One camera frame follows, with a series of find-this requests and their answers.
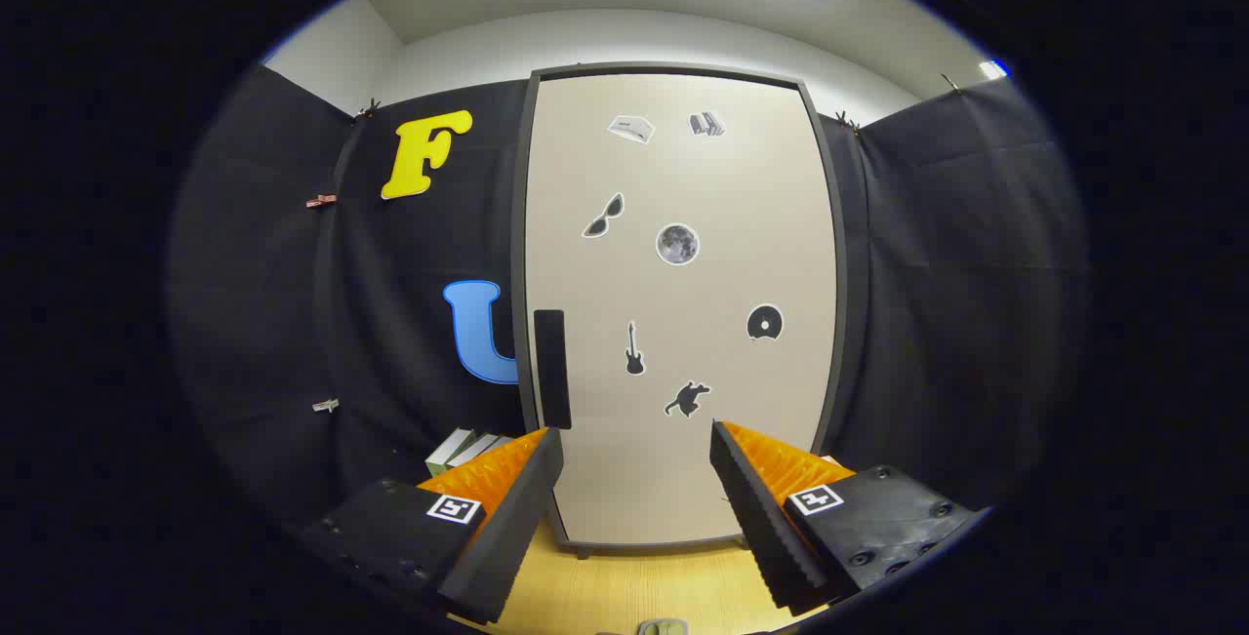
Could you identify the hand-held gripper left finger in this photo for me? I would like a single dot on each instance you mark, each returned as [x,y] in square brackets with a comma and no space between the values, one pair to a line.
[512,537]

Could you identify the pale green plastic object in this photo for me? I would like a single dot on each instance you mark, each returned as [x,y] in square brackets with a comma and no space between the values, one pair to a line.
[664,627]

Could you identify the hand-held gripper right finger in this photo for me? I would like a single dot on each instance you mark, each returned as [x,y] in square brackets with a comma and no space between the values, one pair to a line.
[756,528]

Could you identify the white clothespin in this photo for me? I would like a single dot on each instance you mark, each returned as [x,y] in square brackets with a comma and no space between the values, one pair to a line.
[325,405]

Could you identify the red clothespin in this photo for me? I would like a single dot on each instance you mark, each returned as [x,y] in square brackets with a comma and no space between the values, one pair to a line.
[320,200]

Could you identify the small ceiling light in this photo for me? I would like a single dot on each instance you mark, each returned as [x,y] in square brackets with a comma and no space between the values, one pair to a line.
[993,69]

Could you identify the grey cabinet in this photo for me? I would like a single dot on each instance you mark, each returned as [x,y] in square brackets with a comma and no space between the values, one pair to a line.
[519,225]

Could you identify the black backdrop cloth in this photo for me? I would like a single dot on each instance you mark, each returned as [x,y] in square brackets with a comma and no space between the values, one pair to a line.
[263,303]

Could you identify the green book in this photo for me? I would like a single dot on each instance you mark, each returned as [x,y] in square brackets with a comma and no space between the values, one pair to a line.
[447,455]

